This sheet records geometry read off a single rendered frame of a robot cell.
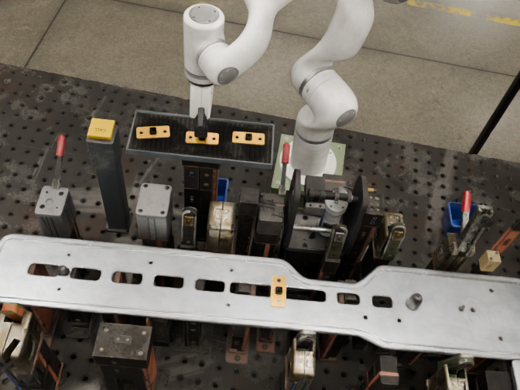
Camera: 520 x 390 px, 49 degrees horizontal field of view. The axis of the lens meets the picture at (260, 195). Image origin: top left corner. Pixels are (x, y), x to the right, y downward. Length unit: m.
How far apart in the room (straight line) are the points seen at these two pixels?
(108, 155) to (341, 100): 0.63
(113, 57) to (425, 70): 1.85
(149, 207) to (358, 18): 0.68
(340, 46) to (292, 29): 2.22
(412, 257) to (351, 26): 0.83
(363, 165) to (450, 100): 1.52
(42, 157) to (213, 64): 1.05
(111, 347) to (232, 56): 0.69
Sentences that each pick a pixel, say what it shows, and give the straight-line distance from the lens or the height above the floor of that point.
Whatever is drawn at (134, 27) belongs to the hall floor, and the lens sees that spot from 3.65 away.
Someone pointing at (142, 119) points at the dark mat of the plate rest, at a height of 1.16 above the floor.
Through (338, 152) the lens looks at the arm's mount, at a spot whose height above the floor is 0.82.
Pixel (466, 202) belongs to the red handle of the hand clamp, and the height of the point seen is 1.14.
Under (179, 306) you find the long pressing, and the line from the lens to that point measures 1.42.
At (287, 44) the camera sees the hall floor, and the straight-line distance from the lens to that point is 3.60.
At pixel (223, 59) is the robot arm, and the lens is 1.17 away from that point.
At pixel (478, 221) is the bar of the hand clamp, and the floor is 1.17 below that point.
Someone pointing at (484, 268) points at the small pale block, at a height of 1.03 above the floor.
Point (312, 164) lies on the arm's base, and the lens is 1.83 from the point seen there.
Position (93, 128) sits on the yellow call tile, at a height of 1.16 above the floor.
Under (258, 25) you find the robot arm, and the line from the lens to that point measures 1.19.
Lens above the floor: 2.30
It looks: 55 degrees down
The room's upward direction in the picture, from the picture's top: 10 degrees clockwise
